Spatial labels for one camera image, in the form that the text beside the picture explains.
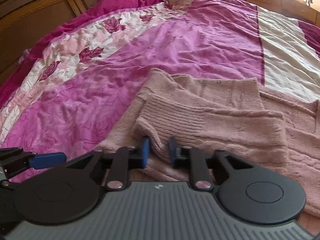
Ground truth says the carved wooden headboard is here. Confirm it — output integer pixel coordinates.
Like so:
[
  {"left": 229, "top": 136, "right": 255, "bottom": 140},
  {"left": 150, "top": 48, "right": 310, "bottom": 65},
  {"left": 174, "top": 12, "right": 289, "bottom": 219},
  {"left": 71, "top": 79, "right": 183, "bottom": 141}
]
[{"left": 0, "top": 0, "right": 125, "bottom": 85}]

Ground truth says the pink knit cardigan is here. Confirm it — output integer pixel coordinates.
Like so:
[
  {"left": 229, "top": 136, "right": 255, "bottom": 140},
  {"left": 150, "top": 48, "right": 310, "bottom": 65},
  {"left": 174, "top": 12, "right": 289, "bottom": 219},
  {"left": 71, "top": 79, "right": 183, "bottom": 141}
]
[{"left": 96, "top": 67, "right": 320, "bottom": 228}]

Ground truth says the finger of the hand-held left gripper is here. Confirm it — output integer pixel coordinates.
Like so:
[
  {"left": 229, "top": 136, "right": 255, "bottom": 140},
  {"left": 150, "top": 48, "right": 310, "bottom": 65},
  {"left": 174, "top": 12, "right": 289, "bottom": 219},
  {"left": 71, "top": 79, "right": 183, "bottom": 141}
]
[{"left": 0, "top": 147, "right": 67, "bottom": 180}]

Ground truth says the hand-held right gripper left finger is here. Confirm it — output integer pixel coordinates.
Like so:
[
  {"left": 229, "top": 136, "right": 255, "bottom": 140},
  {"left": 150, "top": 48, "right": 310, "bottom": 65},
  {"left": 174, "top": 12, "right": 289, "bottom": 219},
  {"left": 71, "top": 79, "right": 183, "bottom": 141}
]
[{"left": 65, "top": 135, "right": 151, "bottom": 192}]

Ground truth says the pink and white bedspread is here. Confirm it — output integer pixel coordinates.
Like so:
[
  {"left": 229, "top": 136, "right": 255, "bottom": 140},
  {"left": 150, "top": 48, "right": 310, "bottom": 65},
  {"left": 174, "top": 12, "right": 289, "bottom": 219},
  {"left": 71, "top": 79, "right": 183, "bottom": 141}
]
[{"left": 0, "top": 0, "right": 320, "bottom": 183}]

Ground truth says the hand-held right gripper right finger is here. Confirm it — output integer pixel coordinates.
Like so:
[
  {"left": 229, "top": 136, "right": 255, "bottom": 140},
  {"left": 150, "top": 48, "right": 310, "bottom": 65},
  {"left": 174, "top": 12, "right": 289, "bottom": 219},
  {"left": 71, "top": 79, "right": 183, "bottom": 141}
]
[{"left": 167, "top": 136, "right": 256, "bottom": 192}]

